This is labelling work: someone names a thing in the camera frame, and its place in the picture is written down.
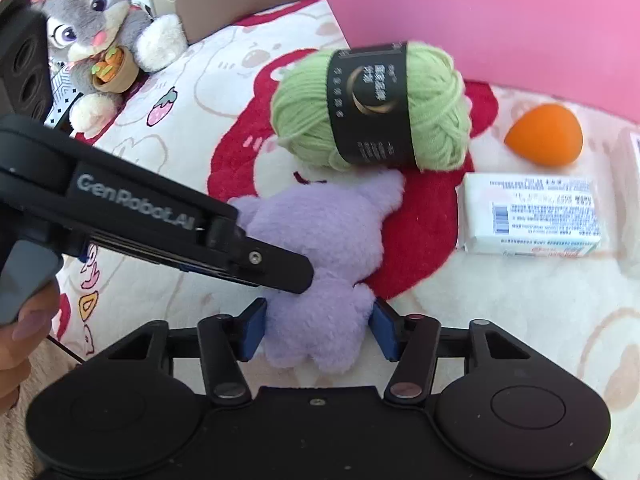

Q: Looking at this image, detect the purple plush toy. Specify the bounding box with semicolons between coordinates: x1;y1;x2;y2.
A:
230;170;405;374

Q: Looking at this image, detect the white wipes pack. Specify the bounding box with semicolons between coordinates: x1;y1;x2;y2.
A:
457;172;602;258

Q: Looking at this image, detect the green yarn ball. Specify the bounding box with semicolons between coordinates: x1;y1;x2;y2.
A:
270;41;472;171

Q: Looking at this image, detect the orange white card box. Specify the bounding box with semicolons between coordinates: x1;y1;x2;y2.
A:
611;127;639;280

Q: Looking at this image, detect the person left hand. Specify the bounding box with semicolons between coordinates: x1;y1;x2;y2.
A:
0;278;60;414

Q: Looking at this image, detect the grey bunny plush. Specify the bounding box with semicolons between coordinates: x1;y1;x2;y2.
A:
37;0;188;136

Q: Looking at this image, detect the beige fluffy blanket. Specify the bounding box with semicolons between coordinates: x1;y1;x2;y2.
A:
0;340;77;479

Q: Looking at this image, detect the orange makeup sponge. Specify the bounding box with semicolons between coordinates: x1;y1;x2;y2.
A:
504;103;584;167

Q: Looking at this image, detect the pink cardboard box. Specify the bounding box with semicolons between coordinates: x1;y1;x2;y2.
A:
326;0;639;122

